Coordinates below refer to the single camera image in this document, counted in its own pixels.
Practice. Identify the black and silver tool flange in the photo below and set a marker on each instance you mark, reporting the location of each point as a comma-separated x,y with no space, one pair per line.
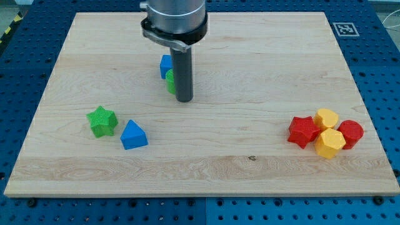
180,42

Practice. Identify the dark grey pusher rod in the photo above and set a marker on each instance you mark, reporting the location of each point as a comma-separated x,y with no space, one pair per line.
183,74

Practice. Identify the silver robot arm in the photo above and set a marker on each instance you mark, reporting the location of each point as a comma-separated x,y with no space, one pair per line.
177,24

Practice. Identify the blue triangle block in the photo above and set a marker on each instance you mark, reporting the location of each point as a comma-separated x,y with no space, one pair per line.
133,136

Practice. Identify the blue cube block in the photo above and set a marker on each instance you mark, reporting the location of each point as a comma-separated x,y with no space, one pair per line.
165,65

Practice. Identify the green cylinder block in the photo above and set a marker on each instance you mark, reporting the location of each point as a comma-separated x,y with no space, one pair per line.
170,86

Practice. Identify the wooden board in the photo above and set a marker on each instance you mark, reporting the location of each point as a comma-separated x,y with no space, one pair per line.
253,72

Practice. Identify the green star block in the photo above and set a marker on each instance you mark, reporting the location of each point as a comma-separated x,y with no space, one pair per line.
102,122

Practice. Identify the red star block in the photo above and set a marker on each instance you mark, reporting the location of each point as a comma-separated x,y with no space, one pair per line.
302,131

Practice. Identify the yellow cylinder block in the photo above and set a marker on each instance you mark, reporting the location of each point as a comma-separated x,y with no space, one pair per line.
325,118

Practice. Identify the white fiducial marker tag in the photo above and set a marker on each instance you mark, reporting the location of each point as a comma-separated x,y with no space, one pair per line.
345,29

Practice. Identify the yellow hexagon block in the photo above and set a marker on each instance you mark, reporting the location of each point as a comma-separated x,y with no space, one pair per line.
329,143

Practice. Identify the red cylinder block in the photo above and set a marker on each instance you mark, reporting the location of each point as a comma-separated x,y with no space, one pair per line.
352,132

